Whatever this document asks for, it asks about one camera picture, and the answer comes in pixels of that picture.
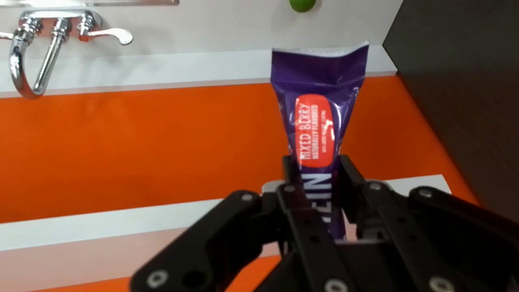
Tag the chrome faucet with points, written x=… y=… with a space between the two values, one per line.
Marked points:
x=51 y=49

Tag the green lime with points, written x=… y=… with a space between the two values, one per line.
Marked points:
x=302 y=4

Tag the thin white wall shelf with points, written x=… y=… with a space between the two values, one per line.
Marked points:
x=108 y=228

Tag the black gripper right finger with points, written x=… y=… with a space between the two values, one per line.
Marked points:
x=432 y=233

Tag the dark grey tall cabinet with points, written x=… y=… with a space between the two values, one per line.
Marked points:
x=464 y=98

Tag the purple chocolate bar wrapper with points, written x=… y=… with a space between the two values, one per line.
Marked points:
x=317 y=98

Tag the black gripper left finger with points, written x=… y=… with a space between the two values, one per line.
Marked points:
x=302 y=244

